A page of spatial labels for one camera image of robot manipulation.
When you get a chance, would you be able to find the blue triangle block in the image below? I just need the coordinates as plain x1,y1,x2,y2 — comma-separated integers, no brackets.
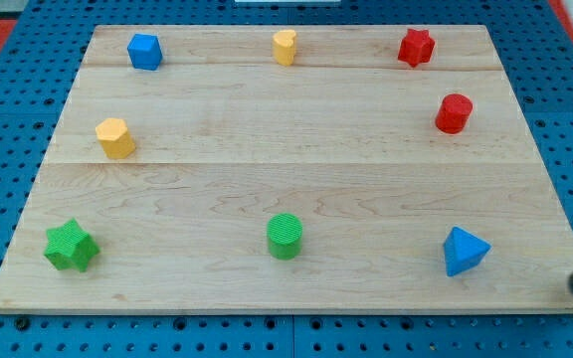
443,227,491,276

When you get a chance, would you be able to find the red cylinder block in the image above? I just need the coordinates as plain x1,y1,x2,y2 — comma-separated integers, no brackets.
435,93,474,134

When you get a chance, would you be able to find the red star block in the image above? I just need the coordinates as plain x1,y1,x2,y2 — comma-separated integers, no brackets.
398,29,436,68

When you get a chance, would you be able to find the green cylinder block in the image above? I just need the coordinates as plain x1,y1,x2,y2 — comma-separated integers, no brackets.
267,213,303,260

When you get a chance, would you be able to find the wooden board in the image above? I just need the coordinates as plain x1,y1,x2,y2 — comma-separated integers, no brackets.
0,25,573,315

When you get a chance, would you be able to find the yellow heart block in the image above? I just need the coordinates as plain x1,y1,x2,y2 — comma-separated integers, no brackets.
272,29,297,67

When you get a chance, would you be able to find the yellow hexagon block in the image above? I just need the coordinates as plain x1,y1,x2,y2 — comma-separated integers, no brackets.
95,117,136,159

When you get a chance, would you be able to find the blue cube block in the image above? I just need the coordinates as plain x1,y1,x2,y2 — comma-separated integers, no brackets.
127,34,162,71

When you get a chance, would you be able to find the green star block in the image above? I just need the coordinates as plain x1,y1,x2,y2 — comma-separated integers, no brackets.
44,219,100,272

